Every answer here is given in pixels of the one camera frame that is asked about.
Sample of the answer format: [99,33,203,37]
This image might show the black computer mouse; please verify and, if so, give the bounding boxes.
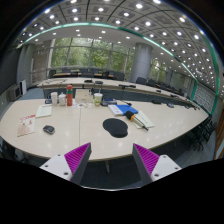
[43,125,55,134]

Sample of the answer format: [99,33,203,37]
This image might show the long curved conference table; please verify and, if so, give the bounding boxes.
[38,77,199,108]

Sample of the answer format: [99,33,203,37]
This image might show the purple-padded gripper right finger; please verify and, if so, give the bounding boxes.
[132,144,181,184]

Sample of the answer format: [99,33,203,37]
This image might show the paper cup with green print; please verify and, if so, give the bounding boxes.
[94,93,103,106]

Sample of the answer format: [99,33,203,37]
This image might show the white cup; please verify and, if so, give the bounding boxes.
[51,92,58,105]

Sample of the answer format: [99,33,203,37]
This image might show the black and yellow tool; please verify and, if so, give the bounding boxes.
[125,111,147,130]

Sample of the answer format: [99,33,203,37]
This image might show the dark stapler box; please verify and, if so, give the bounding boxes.
[101,98,117,106]

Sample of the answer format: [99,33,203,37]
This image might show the red thermos bottle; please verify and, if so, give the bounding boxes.
[66,85,73,106]

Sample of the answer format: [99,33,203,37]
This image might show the black mouse pad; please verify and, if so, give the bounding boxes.
[103,118,128,138]

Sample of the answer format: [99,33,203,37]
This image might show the grey round pillar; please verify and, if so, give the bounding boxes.
[129,43,153,82]

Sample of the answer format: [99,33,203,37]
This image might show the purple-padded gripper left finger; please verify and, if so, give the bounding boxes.
[41,143,91,185]

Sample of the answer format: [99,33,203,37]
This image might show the white notebook right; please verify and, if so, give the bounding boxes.
[136,111,154,128]

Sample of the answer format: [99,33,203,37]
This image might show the blue folder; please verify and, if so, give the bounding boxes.
[116,105,138,115]

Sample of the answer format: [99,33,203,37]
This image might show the white jar with lid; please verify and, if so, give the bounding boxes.
[58,93,66,106]

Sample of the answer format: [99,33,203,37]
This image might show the beige cardboard box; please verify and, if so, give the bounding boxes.
[75,89,93,103]

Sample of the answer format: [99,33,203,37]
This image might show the white paper sheet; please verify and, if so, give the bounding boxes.
[36,104,52,118]

